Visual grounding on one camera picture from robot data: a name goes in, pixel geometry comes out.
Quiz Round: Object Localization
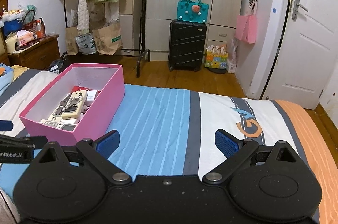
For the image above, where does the striped bed sheet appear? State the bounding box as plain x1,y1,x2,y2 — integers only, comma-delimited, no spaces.
1,64,337,223

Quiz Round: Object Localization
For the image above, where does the silver key bunch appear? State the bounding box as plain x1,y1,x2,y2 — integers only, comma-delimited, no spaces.
53,93,83,116

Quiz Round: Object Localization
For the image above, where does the pink hanging gift bag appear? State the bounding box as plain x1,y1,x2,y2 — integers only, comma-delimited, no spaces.
235,0,258,44

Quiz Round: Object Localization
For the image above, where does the pink cardboard box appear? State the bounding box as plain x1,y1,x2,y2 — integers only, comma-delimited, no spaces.
19,64,125,146

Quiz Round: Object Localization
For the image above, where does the black suitcase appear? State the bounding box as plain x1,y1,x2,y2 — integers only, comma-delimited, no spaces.
168,20,207,71

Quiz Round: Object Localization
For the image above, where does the brown paper bag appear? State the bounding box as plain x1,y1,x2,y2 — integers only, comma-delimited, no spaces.
92,23,123,55

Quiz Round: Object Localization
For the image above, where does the cream air-conditioner remote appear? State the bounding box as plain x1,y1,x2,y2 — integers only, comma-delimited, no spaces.
61,90,88,120

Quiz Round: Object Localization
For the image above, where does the white door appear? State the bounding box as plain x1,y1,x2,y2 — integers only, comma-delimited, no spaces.
263,0,337,109

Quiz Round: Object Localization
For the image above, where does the red glasses-print paper bag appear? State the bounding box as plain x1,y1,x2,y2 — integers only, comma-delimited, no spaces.
72,86,100,106

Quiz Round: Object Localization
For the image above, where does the wooden nightstand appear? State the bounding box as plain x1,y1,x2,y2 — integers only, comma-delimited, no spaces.
8,35,60,70

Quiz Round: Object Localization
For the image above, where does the white TCL remote control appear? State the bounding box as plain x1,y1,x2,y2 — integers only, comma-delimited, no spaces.
39,118,78,132

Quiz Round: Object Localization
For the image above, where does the teal tote bag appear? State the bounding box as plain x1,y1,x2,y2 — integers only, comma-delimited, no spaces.
176,0,209,24

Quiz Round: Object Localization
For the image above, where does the colourful tissue box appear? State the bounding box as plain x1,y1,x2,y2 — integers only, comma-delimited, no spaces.
204,45,228,70

